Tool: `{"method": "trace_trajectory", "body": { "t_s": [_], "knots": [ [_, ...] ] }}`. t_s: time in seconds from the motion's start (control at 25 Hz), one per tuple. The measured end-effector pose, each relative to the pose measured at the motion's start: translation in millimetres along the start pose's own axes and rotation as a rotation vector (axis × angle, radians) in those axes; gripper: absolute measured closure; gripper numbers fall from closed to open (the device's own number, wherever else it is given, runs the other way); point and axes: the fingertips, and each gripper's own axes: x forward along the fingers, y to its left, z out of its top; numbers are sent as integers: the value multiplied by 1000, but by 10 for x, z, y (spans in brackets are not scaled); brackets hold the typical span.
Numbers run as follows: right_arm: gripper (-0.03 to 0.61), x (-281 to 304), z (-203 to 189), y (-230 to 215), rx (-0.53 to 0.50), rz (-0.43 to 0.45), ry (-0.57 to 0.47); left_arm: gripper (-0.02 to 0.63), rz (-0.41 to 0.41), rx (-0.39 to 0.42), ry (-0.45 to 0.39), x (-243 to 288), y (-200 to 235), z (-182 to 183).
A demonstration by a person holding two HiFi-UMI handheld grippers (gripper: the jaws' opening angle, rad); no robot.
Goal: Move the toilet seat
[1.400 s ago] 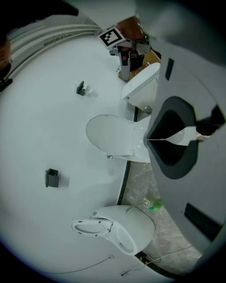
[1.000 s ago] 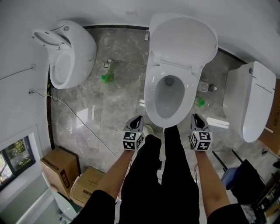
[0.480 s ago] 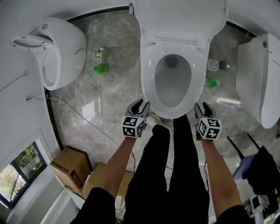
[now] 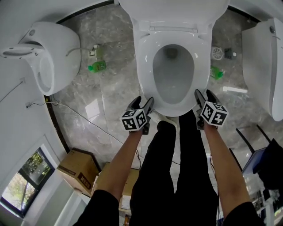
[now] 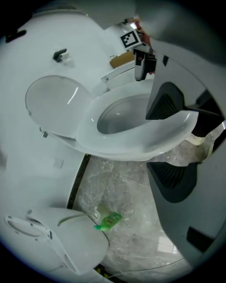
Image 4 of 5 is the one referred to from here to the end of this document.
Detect thin white floor cable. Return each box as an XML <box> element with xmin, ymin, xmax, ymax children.
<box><xmin>26</xmin><ymin>97</ymin><xmax>184</xmax><ymax>172</ymax></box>

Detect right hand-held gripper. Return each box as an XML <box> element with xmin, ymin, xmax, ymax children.
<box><xmin>194</xmin><ymin>88</ymin><xmax>229</xmax><ymax>131</ymax></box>

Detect person's black shirt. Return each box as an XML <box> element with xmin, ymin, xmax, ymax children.
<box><xmin>72</xmin><ymin>189</ymin><xmax>266</xmax><ymax>226</ymax></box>

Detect black metal chair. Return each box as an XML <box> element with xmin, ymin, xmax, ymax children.
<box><xmin>228</xmin><ymin>124</ymin><xmax>274</xmax><ymax>175</ymax></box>

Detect black cloth on chair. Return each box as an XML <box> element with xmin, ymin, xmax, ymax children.
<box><xmin>252</xmin><ymin>138</ymin><xmax>283</xmax><ymax>190</ymax></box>

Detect white toilet with tank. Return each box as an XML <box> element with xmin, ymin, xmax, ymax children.
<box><xmin>118</xmin><ymin>0</ymin><xmax>230</xmax><ymax>117</ymax></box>

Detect white egg-shaped toilet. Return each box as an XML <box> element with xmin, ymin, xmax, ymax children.
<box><xmin>0</xmin><ymin>21</ymin><xmax>81</xmax><ymax>97</ymax></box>

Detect person's black trousers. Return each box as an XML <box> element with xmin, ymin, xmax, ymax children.
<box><xmin>129</xmin><ymin>109</ymin><xmax>220</xmax><ymax>226</ymax></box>

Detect person's right forearm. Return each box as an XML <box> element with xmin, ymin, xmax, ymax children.
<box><xmin>203</xmin><ymin>123</ymin><xmax>252</xmax><ymax>220</ymax></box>

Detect black-framed window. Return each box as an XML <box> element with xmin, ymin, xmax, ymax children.
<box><xmin>0</xmin><ymin>147</ymin><xmax>55</xmax><ymax>219</ymax></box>

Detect white toilet lid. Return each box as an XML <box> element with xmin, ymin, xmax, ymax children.
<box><xmin>118</xmin><ymin>0</ymin><xmax>230</xmax><ymax>31</ymax></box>

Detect white rectangular toilet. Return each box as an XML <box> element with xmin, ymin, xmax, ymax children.
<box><xmin>241</xmin><ymin>17</ymin><xmax>283</xmax><ymax>122</ymax></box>

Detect brown printed cardboard box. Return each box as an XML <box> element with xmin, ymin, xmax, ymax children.
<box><xmin>57</xmin><ymin>149</ymin><xmax>101</xmax><ymax>197</ymax></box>

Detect person's left forearm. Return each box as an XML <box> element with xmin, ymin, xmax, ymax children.
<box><xmin>91</xmin><ymin>130</ymin><xmax>144</xmax><ymax>203</ymax></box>

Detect person's white shoe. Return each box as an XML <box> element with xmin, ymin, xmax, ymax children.
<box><xmin>148</xmin><ymin>110</ymin><xmax>179</xmax><ymax>128</ymax></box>

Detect green plastic bottle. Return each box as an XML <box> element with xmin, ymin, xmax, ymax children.
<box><xmin>209</xmin><ymin>65</ymin><xmax>224</xmax><ymax>80</ymax></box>
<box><xmin>88</xmin><ymin>60</ymin><xmax>107</xmax><ymax>73</ymax></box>

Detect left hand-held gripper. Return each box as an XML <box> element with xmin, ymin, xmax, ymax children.
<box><xmin>120</xmin><ymin>96</ymin><xmax>155</xmax><ymax>136</ymax></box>

